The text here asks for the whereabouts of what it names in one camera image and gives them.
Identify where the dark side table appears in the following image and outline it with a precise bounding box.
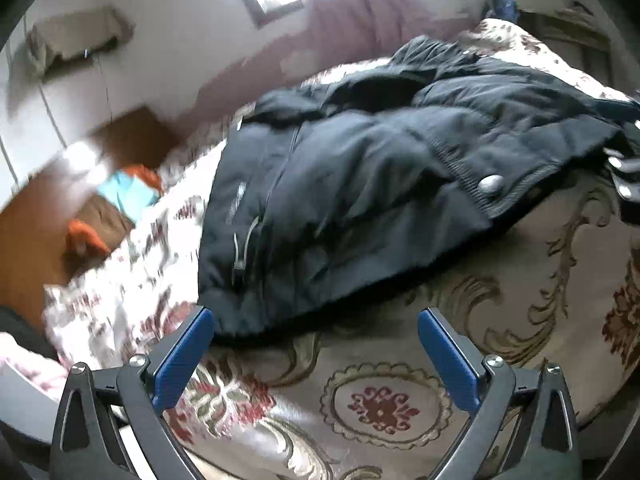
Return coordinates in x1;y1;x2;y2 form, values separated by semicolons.
520;1;617;88

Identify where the pink fluffy cloth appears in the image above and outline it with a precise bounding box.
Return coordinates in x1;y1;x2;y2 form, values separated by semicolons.
0;332;68;402

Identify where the orange brown blue pillow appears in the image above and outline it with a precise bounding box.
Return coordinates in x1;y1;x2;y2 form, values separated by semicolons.
62;162;166;257

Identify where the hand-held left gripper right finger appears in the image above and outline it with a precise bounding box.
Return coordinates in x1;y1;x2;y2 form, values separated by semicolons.
418;308;584;480

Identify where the black padded jacket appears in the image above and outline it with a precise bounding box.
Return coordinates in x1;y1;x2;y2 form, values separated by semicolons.
197;35;640;339

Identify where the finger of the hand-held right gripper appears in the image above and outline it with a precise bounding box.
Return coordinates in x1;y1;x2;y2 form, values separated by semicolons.
602;142;640;222

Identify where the floral bedspread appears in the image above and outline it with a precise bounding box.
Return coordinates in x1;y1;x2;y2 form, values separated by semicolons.
42;17;640;480

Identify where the blue bag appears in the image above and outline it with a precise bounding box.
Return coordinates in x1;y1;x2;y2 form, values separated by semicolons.
482;0;522;25

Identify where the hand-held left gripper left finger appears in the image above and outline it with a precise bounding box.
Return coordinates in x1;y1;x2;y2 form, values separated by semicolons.
49;306;217;480

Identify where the wooden headboard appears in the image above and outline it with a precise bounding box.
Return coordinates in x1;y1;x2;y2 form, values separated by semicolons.
0;105;187;333

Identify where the cloth covered air conditioner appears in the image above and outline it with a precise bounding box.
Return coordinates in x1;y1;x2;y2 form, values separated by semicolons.
25;5;137;70

